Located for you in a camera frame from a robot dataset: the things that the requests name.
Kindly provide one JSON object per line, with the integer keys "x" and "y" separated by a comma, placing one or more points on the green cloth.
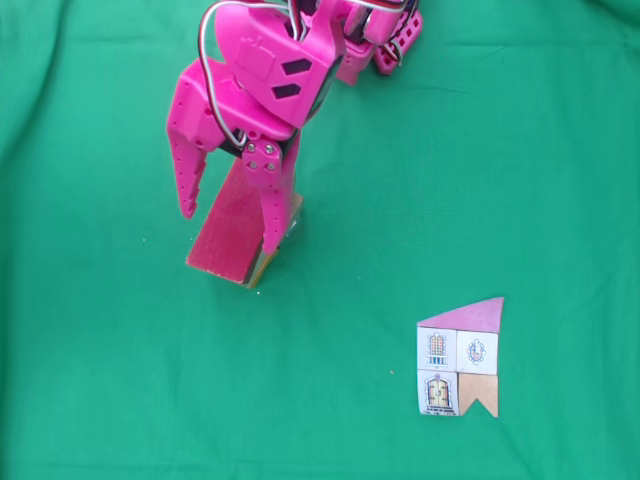
{"x": 100, "y": 350}

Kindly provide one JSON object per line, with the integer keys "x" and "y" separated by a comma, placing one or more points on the red wedge roof block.
{"x": 225, "y": 235}

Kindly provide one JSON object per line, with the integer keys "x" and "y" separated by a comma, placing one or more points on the paper house picture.
{"x": 437, "y": 345}

